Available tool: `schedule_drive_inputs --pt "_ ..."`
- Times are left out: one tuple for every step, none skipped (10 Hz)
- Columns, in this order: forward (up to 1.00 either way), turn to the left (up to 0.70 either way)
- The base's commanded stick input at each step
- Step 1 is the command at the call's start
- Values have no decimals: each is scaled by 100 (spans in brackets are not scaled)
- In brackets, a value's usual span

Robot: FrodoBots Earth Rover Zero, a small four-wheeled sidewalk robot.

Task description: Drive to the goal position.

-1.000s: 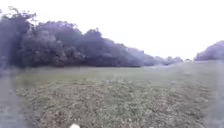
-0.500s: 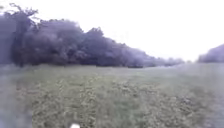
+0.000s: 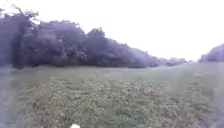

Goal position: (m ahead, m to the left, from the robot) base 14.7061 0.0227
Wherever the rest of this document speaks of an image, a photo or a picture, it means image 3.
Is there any distant clump of trees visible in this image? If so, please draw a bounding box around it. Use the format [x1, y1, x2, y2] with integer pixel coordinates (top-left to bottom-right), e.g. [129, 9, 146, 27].
[198, 43, 224, 63]

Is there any wood of dark trees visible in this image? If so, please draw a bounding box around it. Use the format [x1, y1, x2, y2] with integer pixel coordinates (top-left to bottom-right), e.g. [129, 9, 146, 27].
[0, 7, 188, 70]

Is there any green grass field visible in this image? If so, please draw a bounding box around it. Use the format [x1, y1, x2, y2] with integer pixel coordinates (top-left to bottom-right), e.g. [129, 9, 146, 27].
[0, 61, 224, 128]

